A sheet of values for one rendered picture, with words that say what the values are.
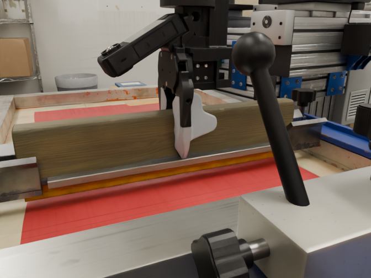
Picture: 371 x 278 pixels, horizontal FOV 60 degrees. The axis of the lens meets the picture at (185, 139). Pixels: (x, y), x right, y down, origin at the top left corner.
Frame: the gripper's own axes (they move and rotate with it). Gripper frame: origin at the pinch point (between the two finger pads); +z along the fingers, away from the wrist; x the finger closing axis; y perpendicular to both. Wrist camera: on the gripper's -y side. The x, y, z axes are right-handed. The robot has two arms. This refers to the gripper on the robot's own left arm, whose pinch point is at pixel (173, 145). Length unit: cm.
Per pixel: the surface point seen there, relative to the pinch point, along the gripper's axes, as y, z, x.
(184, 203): -1.3, 5.3, -7.4
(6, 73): -53, 27, 320
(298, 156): 23.4, 5.0, -0.5
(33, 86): -33, 48, 368
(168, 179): -0.8, 5.3, -0.2
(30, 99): -21, 3, 57
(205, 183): 3.7, 5.2, -3.4
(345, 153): 25.8, 2.1, -7.8
